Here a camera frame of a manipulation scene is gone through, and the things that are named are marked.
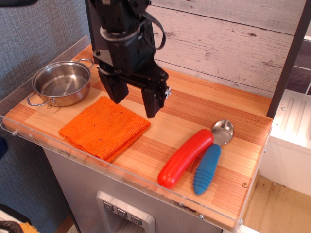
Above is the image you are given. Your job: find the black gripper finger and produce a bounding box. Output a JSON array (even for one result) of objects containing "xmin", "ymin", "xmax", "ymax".
[
  {"xmin": 99, "ymin": 69, "xmax": 129, "ymax": 104},
  {"xmin": 141, "ymin": 88, "xmax": 165, "ymax": 118}
]

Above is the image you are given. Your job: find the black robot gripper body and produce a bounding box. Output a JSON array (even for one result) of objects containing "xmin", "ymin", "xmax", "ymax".
[{"xmin": 93, "ymin": 18, "xmax": 171, "ymax": 99}]

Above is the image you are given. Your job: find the red toy sausage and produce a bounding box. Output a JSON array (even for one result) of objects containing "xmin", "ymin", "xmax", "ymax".
[{"xmin": 157, "ymin": 129, "xmax": 214, "ymax": 189}]

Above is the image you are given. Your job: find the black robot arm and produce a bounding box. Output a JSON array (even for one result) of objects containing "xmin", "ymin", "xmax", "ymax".
[{"xmin": 91, "ymin": 0, "xmax": 171, "ymax": 118}]

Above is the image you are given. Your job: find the orange folded cloth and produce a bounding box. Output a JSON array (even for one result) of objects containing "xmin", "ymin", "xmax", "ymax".
[{"xmin": 59, "ymin": 97, "xmax": 151, "ymax": 162}]

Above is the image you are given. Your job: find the small stainless steel pot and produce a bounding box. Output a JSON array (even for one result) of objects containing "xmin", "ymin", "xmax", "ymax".
[{"xmin": 26, "ymin": 58, "xmax": 94, "ymax": 107}]

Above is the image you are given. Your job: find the grey toy fridge cabinet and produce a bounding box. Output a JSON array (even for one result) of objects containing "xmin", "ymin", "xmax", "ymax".
[{"xmin": 44, "ymin": 149, "xmax": 222, "ymax": 233}]

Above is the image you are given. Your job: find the silver dispenser panel with buttons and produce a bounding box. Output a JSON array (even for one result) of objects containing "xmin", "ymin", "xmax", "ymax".
[{"xmin": 96, "ymin": 190, "xmax": 156, "ymax": 233}]

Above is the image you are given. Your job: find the yellow object at corner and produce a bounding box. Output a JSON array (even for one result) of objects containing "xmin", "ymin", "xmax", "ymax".
[{"xmin": 19, "ymin": 222, "xmax": 39, "ymax": 233}]

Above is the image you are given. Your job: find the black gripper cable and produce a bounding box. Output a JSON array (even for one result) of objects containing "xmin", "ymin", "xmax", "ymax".
[{"xmin": 143, "ymin": 11, "xmax": 167, "ymax": 50}]

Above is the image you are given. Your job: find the blue handled metal spoon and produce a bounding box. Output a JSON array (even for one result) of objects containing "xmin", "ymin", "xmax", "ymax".
[{"xmin": 193, "ymin": 120, "xmax": 234, "ymax": 195}]

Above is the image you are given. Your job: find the clear acrylic guard rail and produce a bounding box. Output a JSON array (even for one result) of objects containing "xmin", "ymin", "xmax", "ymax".
[{"xmin": 0, "ymin": 116, "xmax": 242, "ymax": 233}]

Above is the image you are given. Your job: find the dark right upright post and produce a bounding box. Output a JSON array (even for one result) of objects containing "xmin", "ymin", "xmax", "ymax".
[{"xmin": 266, "ymin": 0, "xmax": 311, "ymax": 118}]

